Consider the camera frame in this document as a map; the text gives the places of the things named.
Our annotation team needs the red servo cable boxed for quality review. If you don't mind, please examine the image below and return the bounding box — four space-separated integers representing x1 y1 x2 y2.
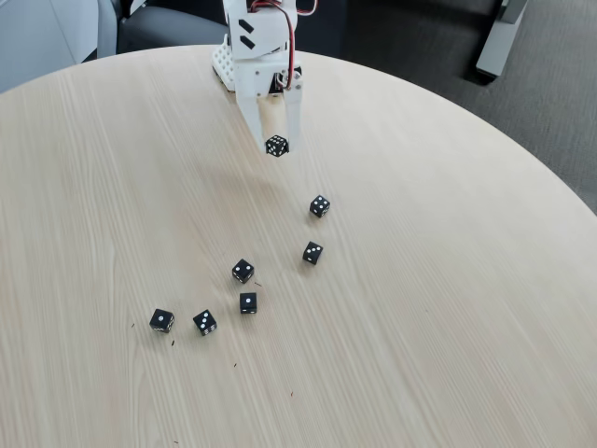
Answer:
249 0 320 90

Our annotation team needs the white storage cabinet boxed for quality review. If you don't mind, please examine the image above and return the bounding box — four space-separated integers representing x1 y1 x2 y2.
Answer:
0 0 118 94

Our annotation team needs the grey metal desk leg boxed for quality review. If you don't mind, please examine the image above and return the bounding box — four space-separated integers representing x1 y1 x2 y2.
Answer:
475 0 529 79

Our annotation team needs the black office chair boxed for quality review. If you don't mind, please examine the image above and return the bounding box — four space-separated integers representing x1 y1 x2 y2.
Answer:
116 0 229 55

